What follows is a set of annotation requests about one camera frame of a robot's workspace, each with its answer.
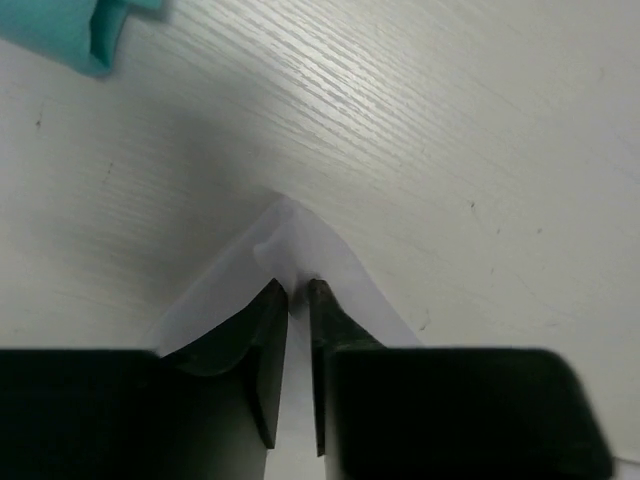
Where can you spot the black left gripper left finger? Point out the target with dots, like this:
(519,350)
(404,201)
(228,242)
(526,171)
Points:
(251,345)

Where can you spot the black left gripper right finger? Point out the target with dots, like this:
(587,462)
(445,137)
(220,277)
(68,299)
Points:
(331,329)

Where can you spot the white t shirt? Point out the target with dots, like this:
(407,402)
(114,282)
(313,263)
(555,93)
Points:
(413,410)

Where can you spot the folded teal t shirt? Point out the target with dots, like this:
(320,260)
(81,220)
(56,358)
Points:
(82,34)

